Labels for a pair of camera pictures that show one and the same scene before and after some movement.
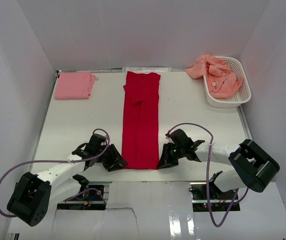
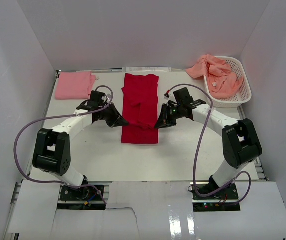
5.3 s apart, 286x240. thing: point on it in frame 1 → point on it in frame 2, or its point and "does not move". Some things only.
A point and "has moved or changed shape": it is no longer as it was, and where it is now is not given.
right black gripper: [165, 161] → [163, 120]
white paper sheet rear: [147, 69] does not move
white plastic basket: [243, 95] does not move
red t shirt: [140, 133] has moved or changed shape
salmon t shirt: [221, 83] does not move
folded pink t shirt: [74, 85] does not move
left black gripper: [115, 158] → [117, 120]
